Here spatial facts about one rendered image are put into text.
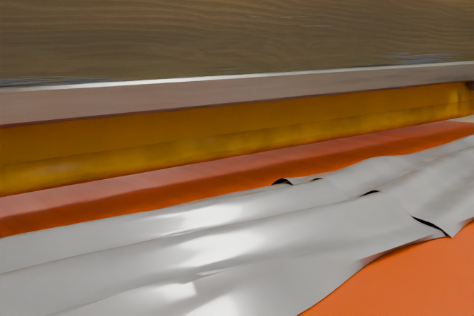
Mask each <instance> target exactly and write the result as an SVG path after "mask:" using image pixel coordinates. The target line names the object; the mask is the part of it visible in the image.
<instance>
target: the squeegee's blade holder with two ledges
mask: <svg viewBox="0 0 474 316"><path fill-rule="evenodd" d="M469 81H474V61H458V62H446V63H421V64H408V65H395V66H370V67H357V68H333V69H319V70H306V71H282V72H268V73H244V74H231V75H206V76H193V77H180V78H155V79H142V80H117V81H105V82H92V83H67V84H54V85H29V86H16V87H0V128H8V127H15V126H29V125H36V124H44V123H58V122H65V121H79V120H86V119H100V118H107V117H115V116H128V115H136V114H149V113H157V112H165V111H178V110H186V109H199V108H207V107H220V106H228V105H235V104H249V103H256V102H270V101H278V100H285V99H299V98H306V97H320V96H327V95H341V94H348V93H356V92H369V91H377V90H391V89H399V88H406V87H420V86H427V85H441V84H448V83H462V82H469Z"/></svg>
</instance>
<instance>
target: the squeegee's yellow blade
mask: <svg viewBox="0 0 474 316"><path fill-rule="evenodd" d="M469 83H470V81H469V82H462V83H448V84H441V85H427V86H420V87H406V88H399V89H391V90H377V91H369V92H356V93H348V94H341V95H327V96H320V97H306V98H299V99H285V100H278V101H270V102H256V103H249V104H235V105H228V106H220V107H207V108H199V109H186V110H178V111H165V112H157V113H149V114H136V115H128V116H115V117H107V118H94V119H86V120H79V121H65V122H58V123H44V124H36V125H29V126H15V127H8V128H0V165H4V164H13V163H19V162H28V161H34V160H39V159H49V158H55V157H64V156H70V155H75V154H85V153H90V152H100V151H105V150H115V149H121V148H126V147H135V146H141V145H151V144H156V143H161V142H171V141H177V140H186V139H191V138H201V137H207V136H212V135H222V134H227V133H237V132H242V131H248V130H257V129H263V128H273V127H278V126H287V125H293V124H299V123H308V122H313V121H323V120H329V119H338V118H343V117H349V116H359V115H364V114H374V113H379V112H385V111H394V110H400V109H410V108H415V107H425V106H430V105H436V104H445V103H451V102H460V101H466V100H471V99H474V91H470V90H469Z"/></svg>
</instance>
